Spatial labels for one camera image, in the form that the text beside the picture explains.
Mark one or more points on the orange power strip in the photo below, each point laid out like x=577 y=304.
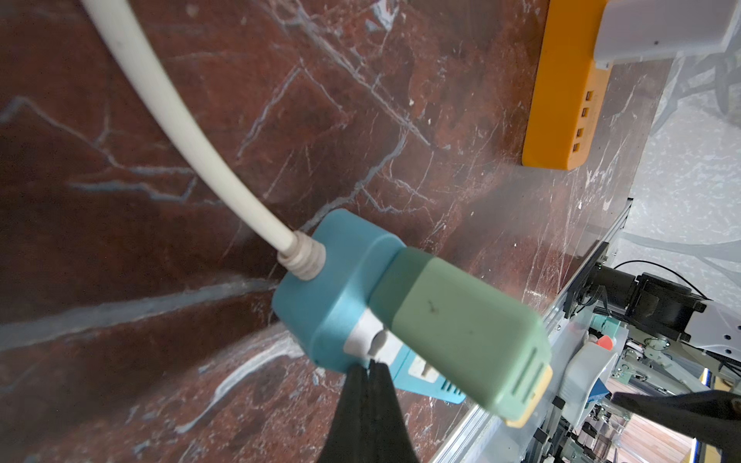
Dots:
x=570 y=88

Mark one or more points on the white charger on orange strip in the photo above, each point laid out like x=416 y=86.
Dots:
x=638 y=31

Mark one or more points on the blue power strip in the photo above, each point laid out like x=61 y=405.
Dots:
x=329 y=315

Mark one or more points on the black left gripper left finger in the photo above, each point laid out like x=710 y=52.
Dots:
x=368 y=425

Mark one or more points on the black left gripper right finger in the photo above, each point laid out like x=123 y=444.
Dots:
x=711 y=417

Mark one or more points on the green plug adapter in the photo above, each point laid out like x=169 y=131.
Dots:
x=489 y=345

